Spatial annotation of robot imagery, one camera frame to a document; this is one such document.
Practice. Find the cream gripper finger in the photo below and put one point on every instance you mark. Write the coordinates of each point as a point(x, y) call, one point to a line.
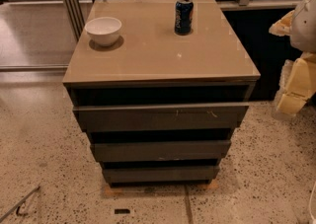
point(289, 104)
point(281, 28)

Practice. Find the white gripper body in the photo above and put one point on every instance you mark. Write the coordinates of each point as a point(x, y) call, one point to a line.
point(304, 27)

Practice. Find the grey drawer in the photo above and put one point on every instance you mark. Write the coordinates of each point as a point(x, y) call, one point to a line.
point(161, 117)
point(160, 151)
point(168, 174)

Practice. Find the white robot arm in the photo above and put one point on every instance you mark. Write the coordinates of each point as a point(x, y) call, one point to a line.
point(302, 37)

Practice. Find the grey three-drawer cabinet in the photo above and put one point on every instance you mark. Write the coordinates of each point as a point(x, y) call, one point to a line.
point(150, 65)

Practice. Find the blue soda can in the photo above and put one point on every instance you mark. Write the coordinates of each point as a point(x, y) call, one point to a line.
point(183, 16)

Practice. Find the white ceramic bowl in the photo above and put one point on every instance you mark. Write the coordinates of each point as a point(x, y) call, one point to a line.
point(104, 31)

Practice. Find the grey metal rod on floor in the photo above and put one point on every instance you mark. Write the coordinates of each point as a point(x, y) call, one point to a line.
point(17, 206)

